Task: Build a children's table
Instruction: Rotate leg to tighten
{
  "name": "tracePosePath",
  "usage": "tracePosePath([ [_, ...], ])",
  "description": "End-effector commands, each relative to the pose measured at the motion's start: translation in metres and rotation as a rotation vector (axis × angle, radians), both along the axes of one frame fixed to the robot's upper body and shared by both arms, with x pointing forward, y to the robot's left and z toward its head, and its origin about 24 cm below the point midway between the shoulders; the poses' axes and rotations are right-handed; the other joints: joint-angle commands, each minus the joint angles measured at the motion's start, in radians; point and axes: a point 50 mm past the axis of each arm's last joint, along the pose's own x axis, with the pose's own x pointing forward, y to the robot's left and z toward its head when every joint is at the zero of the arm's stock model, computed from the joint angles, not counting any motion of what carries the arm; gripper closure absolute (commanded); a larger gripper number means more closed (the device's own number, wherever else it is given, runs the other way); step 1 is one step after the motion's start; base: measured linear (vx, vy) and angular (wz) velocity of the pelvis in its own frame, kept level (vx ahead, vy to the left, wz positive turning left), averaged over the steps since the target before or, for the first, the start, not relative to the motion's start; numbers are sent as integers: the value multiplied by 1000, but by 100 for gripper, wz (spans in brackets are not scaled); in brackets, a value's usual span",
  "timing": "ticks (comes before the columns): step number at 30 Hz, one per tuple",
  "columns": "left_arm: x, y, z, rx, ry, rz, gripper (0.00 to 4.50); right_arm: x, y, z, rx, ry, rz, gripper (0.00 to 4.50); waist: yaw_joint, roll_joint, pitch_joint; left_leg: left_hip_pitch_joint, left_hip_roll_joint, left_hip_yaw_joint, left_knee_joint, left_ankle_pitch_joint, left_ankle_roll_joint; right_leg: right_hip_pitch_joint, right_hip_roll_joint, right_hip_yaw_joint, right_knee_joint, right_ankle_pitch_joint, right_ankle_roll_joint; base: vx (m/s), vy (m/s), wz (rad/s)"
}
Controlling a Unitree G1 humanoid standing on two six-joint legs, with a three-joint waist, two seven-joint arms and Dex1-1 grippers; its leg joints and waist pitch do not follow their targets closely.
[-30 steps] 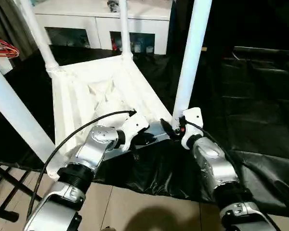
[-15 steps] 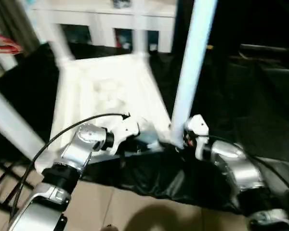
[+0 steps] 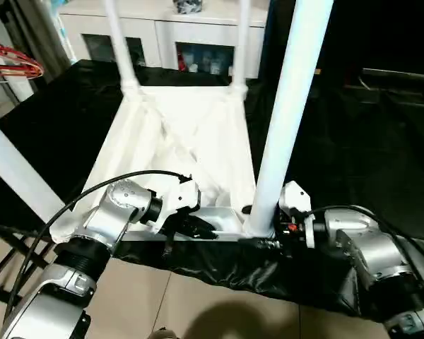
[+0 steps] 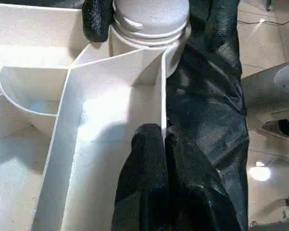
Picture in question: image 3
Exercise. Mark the white plastic table top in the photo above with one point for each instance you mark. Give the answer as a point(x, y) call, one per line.
point(191, 141)

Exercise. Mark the white plastic table leg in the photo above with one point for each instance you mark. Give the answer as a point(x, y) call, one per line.
point(122, 46)
point(17, 162)
point(241, 46)
point(289, 106)

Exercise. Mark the black plastic mat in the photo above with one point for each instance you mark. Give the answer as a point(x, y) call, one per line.
point(357, 141)

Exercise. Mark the red bottle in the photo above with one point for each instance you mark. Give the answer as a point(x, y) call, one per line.
point(182, 61)

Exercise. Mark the large black box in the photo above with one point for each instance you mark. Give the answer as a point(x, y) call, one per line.
point(279, 42)

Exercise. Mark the black flat monitor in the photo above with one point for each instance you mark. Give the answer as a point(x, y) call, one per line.
point(399, 76)

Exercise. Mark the white cabinet with glass doors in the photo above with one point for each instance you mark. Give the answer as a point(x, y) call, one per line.
point(162, 24)

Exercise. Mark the small white box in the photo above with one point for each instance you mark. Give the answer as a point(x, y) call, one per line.
point(21, 88)

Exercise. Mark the black tangled bundle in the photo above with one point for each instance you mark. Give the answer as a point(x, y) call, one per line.
point(188, 5)

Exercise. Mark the grey curtain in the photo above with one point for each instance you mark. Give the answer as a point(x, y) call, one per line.
point(39, 31)

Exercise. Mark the black folding table frame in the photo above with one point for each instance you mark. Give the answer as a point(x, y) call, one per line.
point(7, 272)

